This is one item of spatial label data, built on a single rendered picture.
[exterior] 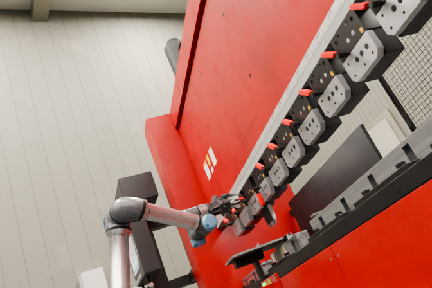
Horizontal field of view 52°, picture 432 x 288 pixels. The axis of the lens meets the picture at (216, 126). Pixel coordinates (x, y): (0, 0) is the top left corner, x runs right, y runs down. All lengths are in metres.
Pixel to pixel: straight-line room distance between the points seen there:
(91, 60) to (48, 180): 1.99
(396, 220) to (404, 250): 0.08
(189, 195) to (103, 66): 3.80
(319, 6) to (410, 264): 0.77
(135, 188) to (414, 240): 2.41
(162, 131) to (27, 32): 3.84
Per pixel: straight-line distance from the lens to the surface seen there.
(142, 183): 3.30
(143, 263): 3.10
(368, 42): 1.26
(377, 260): 1.33
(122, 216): 2.01
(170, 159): 3.23
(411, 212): 1.14
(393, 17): 1.19
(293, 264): 1.82
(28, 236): 5.23
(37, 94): 6.12
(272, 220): 2.23
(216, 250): 3.05
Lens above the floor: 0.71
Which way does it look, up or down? 24 degrees up
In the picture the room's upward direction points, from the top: 23 degrees counter-clockwise
